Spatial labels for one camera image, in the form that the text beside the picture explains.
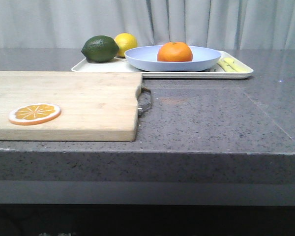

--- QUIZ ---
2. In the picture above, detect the light blue plate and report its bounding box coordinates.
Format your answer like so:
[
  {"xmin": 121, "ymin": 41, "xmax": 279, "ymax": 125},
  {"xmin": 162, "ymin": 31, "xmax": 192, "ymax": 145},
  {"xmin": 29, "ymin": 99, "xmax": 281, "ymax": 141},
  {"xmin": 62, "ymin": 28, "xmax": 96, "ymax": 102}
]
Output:
[{"xmin": 125, "ymin": 45, "xmax": 221, "ymax": 72}]

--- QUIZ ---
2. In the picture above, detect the orange fruit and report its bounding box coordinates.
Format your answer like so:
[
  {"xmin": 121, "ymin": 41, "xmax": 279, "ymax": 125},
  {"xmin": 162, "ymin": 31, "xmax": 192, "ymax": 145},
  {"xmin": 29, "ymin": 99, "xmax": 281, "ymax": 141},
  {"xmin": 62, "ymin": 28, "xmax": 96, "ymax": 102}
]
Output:
[{"xmin": 157, "ymin": 42, "xmax": 193, "ymax": 62}]

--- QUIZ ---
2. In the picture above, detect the yellow print on tray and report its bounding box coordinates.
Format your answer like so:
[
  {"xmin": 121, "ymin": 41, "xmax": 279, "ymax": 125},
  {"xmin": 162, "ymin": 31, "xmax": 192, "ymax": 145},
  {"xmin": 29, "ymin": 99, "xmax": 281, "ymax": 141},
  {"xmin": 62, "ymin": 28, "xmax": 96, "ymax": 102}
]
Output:
[{"xmin": 217, "ymin": 58, "xmax": 249, "ymax": 73}]

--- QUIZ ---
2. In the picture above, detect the white rectangular tray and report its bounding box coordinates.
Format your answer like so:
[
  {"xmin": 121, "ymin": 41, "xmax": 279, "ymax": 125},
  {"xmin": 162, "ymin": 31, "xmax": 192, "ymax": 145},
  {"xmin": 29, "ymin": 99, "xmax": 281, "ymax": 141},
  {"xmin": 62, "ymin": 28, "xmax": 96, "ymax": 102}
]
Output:
[{"xmin": 71, "ymin": 51, "xmax": 254, "ymax": 80}]

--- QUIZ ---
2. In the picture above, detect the wooden cutting board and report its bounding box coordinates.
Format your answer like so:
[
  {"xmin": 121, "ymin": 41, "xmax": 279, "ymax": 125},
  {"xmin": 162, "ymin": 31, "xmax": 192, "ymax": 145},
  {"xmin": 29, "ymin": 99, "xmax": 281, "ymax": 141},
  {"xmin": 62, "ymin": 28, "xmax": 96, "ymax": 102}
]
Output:
[{"xmin": 0, "ymin": 71, "xmax": 142, "ymax": 142}]

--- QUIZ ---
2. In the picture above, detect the yellow lemon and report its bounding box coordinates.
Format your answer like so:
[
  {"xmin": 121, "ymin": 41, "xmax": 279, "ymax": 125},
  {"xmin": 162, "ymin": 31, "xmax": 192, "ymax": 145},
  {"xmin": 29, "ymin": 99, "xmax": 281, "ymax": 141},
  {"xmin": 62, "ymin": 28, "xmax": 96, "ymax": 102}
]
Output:
[{"xmin": 114, "ymin": 33, "xmax": 138, "ymax": 58}]

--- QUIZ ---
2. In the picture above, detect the green lime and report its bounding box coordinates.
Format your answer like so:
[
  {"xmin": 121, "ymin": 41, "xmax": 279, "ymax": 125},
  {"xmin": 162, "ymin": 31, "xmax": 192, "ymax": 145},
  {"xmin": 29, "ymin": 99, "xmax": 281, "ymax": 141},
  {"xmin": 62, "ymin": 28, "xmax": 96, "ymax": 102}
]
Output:
[{"xmin": 81, "ymin": 35, "xmax": 119, "ymax": 62}]

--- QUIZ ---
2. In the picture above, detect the orange slice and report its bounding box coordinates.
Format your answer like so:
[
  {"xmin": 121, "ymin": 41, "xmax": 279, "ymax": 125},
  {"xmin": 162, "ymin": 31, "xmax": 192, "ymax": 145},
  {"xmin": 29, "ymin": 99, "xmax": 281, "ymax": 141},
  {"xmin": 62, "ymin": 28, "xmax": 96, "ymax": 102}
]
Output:
[{"xmin": 8, "ymin": 103, "xmax": 61, "ymax": 125}]

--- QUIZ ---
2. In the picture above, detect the grey curtain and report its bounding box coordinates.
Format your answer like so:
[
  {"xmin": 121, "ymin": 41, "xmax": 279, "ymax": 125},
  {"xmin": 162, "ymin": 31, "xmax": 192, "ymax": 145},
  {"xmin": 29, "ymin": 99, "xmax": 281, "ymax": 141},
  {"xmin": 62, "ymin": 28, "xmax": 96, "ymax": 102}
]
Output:
[{"xmin": 0, "ymin": 0, "xmax": 295, "ymax": 49}]

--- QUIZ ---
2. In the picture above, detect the metal cutting board handle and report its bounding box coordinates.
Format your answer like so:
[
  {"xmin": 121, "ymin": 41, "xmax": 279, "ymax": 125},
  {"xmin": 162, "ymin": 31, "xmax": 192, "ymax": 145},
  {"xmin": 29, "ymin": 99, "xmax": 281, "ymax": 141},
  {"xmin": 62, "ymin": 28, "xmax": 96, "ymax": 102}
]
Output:
[{"xmin": 137, "ymin": 86, "xmax": 152, "ymax": 117}]

